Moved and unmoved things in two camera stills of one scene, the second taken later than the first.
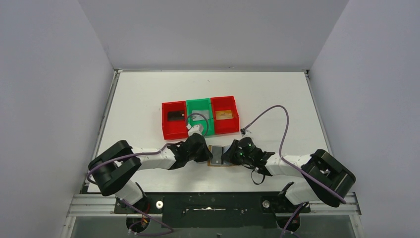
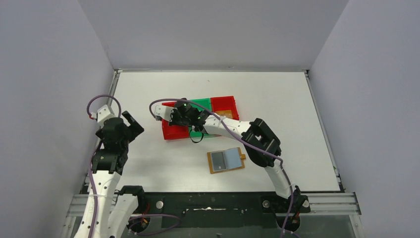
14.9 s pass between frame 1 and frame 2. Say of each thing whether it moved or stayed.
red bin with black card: stayed
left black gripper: moved
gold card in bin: stayed
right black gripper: moved
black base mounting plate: stayed
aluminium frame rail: stayed
